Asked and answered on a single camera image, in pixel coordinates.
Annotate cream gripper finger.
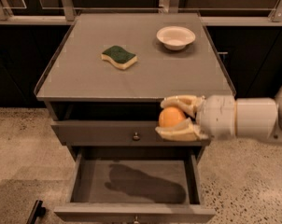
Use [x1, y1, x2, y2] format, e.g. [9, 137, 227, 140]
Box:
[155, 118, 208, 141]
[161, 95, 205, 118]

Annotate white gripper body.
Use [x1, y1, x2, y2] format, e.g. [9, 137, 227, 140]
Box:
[196, 95, 235, 140]

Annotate orange fruit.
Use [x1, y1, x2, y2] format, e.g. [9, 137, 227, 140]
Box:
[159, 106, 186, 128]

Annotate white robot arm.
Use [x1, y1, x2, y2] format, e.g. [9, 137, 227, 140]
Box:
[156, 86, 282, 143]

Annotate round metal drawer knob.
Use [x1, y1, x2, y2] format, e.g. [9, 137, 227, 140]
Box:
[133, 133, 140, 141]

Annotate grey drawer cabinet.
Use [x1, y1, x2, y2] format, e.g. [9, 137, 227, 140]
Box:
[33, 12, 236, 224]

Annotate grey middle drawer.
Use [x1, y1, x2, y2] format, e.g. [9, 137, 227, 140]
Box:
[54, 147, 215, 224]

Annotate grey drawer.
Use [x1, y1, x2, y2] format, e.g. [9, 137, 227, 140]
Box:
[50, 102, 219, 147]
[54, 147, 215, 224]

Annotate grey top drawer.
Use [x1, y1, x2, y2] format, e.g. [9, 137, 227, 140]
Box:
[50, 102, 219, 147]

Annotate white bowl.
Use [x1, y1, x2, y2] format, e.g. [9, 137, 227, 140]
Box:
[156, 26, 196, 50]

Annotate green and yellow sponge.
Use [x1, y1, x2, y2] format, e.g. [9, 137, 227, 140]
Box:
[101, 46, 137, 70]

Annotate metal railing frame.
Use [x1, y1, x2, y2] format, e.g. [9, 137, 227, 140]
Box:
[0, 0, 282, 25]

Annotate black handle bar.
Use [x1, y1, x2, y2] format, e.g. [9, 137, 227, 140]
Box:
[26, 200, 46, 224]

